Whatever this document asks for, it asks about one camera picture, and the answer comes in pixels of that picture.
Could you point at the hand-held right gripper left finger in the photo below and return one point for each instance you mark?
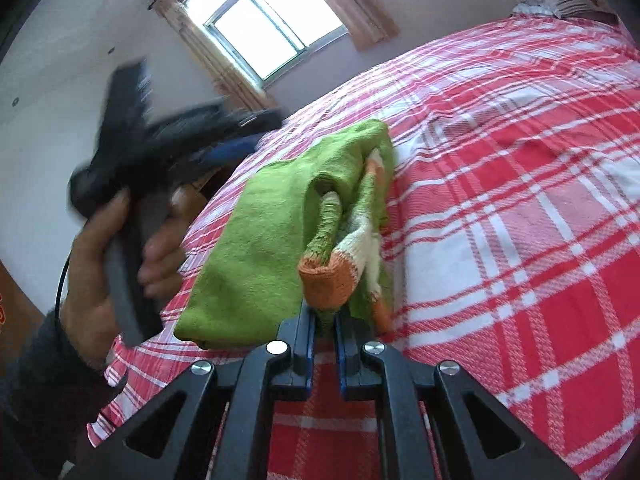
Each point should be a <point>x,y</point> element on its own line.
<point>310,350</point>

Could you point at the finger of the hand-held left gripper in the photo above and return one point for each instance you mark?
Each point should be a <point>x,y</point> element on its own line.
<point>230,152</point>
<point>225,120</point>

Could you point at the person's left hand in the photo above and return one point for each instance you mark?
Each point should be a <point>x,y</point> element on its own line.
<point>85,280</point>

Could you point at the person's left forearm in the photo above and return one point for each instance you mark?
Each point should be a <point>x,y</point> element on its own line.
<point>45,390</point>

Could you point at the beige curtain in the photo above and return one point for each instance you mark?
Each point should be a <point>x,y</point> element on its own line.
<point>220,60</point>
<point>360,5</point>

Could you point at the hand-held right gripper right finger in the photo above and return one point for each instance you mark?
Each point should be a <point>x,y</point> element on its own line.
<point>341,350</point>

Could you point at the green knit sweater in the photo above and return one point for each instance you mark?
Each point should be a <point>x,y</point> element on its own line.
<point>260,220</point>

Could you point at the window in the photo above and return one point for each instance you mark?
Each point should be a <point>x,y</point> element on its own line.
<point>270,20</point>

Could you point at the red plaid blanket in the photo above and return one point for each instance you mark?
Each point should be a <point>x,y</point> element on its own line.
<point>500,210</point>

